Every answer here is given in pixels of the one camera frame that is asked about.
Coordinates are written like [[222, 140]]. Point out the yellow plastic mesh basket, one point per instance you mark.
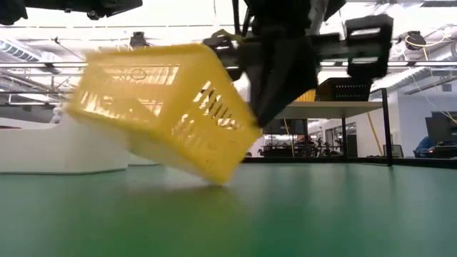
[[307, 97], [200, 157]]

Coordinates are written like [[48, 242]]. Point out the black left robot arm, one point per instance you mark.
[[89, 7]]

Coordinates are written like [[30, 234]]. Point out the dark background screen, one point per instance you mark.
[[285, 126]]

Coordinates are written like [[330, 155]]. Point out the black plastic mesh basket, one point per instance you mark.
[[335, 81], [333, 78], [342, 93]]

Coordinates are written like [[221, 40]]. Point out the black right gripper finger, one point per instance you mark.
[[264, 68], [296, 68]]

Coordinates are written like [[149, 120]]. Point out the large black monitor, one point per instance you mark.
[[441, 126]]

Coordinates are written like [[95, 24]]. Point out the green table mat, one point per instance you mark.
[[285, 214]]

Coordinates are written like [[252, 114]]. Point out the wooden shelf with black legs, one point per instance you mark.
[[339, 109]]

